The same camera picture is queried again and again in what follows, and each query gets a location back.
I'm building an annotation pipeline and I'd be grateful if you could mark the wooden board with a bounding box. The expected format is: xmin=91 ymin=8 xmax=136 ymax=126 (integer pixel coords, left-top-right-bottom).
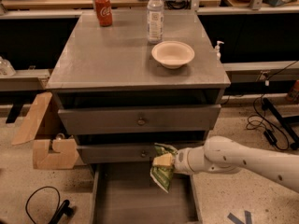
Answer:
xmin=11 ymin=92 xmax=52 ymax=146

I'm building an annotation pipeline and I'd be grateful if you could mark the black cable on floor left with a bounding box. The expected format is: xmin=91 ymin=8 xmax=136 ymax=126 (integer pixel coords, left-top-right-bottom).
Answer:
xmin=24 ymin=186 xmax=76 ymax=224

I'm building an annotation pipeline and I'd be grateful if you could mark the grey top drawer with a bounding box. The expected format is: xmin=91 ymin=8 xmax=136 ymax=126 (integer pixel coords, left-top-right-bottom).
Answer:
xmin=58 ymin=105 xmax=221 ymax=135

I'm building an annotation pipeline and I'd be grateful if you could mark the white bowl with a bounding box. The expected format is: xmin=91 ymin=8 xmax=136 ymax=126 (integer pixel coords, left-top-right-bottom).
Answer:
xmin=151 ymin=41 xmax=195 ymax=69

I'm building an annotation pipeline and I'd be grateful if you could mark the grey drawer cabinet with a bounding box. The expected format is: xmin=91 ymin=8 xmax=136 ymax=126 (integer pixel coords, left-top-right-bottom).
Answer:
xmin=45 ymin=9 xmax=232 ymax=224

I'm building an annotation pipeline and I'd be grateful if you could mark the green jalapeno chip bag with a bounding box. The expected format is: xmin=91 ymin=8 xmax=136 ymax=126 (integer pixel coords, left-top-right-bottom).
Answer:
xmin=150 ymin=143 xmax=178 ymax=192

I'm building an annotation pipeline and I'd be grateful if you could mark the black cable on floor right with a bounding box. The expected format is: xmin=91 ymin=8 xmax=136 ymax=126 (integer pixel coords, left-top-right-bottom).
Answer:
xmin=245 ymin=61 xmax=299 ymax=151

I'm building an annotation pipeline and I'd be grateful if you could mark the orange bottle far right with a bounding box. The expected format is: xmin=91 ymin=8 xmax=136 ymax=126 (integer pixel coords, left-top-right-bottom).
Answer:
xmin=286 ymin=80 xmax=299 ymax=103

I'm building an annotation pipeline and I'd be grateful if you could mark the grey bottom drawer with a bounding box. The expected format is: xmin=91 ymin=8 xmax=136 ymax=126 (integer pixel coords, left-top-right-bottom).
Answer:
xmin=90 ymin=161 xmax=202 ymax=224

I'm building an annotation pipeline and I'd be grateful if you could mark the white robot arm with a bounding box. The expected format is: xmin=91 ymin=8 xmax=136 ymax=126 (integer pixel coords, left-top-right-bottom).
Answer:
xmin=150 ymin=136 xmax=299 ymax=192

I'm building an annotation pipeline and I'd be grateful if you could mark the black stand leg right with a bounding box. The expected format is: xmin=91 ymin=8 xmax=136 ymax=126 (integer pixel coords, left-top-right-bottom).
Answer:
xmin=262 ymin=98 xmax=299 ymax=150

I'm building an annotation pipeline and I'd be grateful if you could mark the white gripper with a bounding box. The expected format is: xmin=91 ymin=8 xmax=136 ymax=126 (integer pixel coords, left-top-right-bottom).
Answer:
xmin=152 ymin=147 xmax=194 ymax=175

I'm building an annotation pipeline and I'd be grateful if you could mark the hand sanitizer pump bottle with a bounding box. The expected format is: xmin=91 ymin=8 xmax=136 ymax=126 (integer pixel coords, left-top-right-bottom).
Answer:
xmin=214 ymin=41 xmax=224 ymax=60

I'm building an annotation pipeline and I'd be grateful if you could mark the black cable on floor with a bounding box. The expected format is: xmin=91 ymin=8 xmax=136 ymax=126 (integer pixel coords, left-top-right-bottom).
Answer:
xmin=245 ymin=61 xmax=299 ymax=151
xmin=24 ymin=186 xmax=76 ymax=224

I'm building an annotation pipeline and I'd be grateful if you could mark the clear plastic water bottle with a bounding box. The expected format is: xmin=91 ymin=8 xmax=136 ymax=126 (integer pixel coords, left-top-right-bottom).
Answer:
xmin=147 ymin=0 xmax=164 ymax=44

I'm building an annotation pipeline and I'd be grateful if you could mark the red soda can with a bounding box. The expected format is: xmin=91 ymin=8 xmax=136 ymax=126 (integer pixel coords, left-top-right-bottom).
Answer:
xmin=94 ymin=0 xmax=112 ymax=27

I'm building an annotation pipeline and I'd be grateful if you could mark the wooden notched block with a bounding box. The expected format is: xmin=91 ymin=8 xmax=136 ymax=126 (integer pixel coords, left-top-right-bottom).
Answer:
xmin=33 ymin=139 xmax=78 ymax=170

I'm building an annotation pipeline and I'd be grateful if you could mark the clear plastic item left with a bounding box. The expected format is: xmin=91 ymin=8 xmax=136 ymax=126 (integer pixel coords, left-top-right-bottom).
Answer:
xmin=0 ymin=56 xmax=16 ymax=77

